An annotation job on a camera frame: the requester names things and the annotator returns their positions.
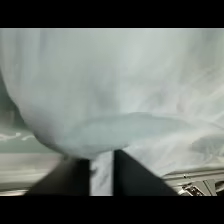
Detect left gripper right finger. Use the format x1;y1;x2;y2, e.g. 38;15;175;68
112;148;180;197

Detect light grey shirt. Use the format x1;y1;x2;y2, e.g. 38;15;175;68
0;28;224;197

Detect silver frame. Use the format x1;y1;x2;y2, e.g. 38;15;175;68
162;165;224;197

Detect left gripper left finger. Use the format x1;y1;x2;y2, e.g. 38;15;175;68
25;157;91;197

